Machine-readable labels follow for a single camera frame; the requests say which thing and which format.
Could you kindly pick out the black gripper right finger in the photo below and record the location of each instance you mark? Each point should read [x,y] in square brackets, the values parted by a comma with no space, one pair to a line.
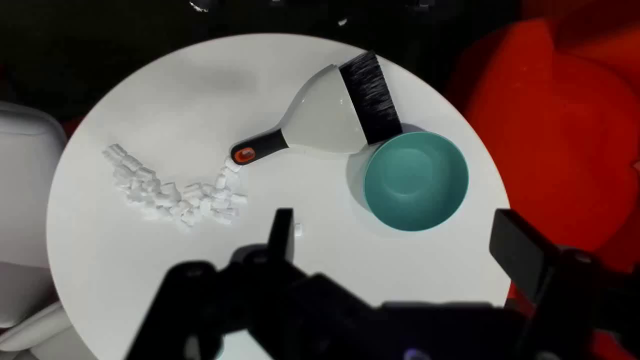
[573,301]

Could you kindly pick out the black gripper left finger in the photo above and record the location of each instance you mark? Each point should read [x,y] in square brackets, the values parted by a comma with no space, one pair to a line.
[201,313]

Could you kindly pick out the grey hand broom black bristles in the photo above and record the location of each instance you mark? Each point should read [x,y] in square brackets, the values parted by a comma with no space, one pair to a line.
[327,112]

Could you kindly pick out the large orange lounge chair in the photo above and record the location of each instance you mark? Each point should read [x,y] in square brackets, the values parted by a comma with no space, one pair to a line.
[567,132]

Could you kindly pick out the teal bowl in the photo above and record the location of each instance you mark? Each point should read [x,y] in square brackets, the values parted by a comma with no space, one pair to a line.
[413,180]

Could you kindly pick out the white armchair with wooden legs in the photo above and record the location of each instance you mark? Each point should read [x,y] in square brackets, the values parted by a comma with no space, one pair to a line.
[27,173]

